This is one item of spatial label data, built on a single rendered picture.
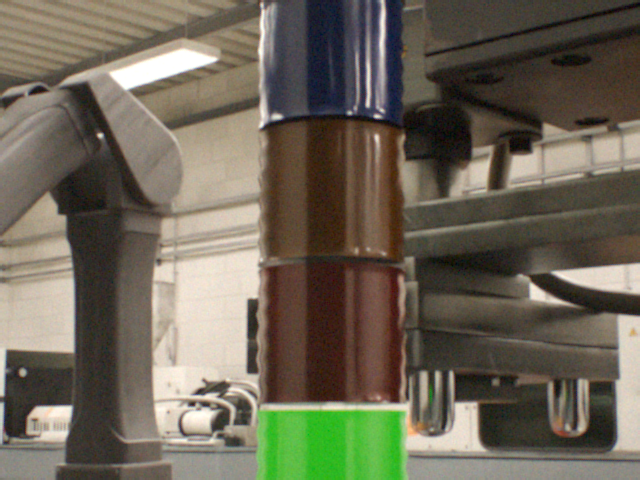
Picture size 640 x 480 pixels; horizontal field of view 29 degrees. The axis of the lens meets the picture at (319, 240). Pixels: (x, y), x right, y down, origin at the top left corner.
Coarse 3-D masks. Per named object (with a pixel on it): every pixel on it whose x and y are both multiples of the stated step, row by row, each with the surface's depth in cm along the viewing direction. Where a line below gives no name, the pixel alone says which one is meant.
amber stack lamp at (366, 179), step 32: (288, 128) 30; (320, 128) 30; (352, 128) 30; (384, 128) 30; (288, 160) 30; (320, 160) 30; (352, 160) 30; (384, 160) 30; (288, 192) 30; (320, 192) 30; (352, 192) 30; (384, 192) 30; (288, 224) 30; (320, 224) 30; (352, 224) 30; (384, 224) 30; (288, 256) 30; (320, 256) 30; (352, 256) 30; (384, 256) 30
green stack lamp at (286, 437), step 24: (264, 432) 30; (288, 432) 29; (312, 432) 29; (336, 432) 29; (360, 432) 29; (384, 432) 29; (264, 456) 30; (288, 456) 29; (312, 456) 29; (336, 456) 29; (360, 456) 29; (384, 456) 29
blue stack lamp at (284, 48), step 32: (288, 0) 31; (320, 0) 30; (352, 0) 30; (384, 0) 31; (288, 32) 31; (320, 32) 30; (352, 32) 30; (384, 32) 31; (288, 64) 31; (320, 64) 30; (352, 64) 30; (384, 64) 31; (288, 96) 30; (320, 96) 30; (352, 96) 30; (384, 96) 30
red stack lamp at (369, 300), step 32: (288, 288) 30; (320, 288) 29; (352, 288) 29; (384, 288) 30; (288, 320) 30; (320, 320) 29; (352, 320) 29; (384, 320) 30; (288, 352) 29; (320, 352) 29; (352, 352) 29; (384, 352) 29; (288, 384) 29; (320, 384) 29; (352, 384) 29; (384, 384) 29
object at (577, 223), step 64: (448, 192) 59; (512, 192) 53; (576, 192) 51; (448, 256) 55; (512, 256) 55; (576, 256) 55; (256, 320) 57; (448, 320) 52; (512, 320) 56; (576, 320) 61; (448, 384) 53; (512, 384) 59; (576, 384) 62
